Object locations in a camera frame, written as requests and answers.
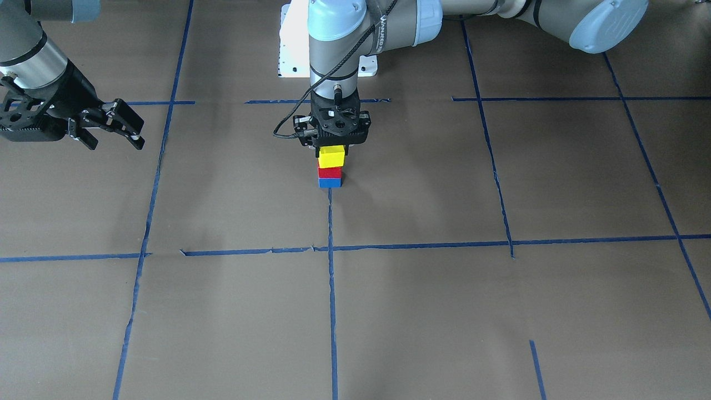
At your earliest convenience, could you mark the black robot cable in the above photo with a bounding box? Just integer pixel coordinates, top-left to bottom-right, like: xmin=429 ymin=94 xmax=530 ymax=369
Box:
xmin=272 ymin=0 xmax=398 ymax=139

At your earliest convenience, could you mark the yellow wooden cube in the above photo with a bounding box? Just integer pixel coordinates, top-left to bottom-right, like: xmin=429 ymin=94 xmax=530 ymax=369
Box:
xmin=317 ymin=145 xmax=346 ymax=169

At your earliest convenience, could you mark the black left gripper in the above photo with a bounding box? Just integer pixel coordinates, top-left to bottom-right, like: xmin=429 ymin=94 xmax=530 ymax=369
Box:
xmin=293 ymin=93 xmax=371 ymax=148

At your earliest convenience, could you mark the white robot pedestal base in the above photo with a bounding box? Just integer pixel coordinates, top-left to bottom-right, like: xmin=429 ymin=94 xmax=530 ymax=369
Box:
xmin=278 ymin=1 xmax=367 ymax=78

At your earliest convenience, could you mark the red wooden cube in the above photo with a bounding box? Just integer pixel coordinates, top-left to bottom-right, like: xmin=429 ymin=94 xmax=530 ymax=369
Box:
xmin=317 ymin=167 xmax=343 ymax=179

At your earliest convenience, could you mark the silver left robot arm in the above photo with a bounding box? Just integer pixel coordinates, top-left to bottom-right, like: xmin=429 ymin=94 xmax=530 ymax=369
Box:
xmin=286 ymin=1 xmax=649 ymax=149

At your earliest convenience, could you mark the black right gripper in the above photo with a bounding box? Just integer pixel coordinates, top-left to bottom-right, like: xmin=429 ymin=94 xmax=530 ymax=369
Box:
xmin=1 ymin=62 xmax=145 ymax=151

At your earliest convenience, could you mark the blue wooden cube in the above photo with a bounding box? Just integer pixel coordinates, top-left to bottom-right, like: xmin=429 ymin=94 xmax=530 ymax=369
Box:
xmin=318 ymin=178 xmax=343 ymax=189

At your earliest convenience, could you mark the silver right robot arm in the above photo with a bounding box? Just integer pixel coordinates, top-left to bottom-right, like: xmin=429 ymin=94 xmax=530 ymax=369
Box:
xmin=1 ymin=1 xmax=145 ymax=150

